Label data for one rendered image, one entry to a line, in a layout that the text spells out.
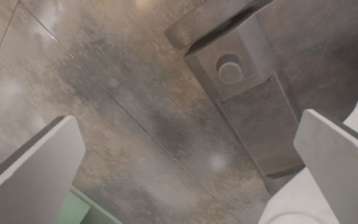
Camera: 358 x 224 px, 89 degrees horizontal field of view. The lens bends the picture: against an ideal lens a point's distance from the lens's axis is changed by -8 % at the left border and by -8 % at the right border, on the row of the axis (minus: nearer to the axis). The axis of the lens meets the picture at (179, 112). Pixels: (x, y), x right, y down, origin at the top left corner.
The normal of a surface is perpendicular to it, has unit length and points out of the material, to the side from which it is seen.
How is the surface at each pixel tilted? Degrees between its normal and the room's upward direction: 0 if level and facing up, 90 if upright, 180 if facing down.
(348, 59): 0
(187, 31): 18
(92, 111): 0
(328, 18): 0
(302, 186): 113
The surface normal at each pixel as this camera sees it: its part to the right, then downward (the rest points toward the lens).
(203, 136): -0.21, 0.51
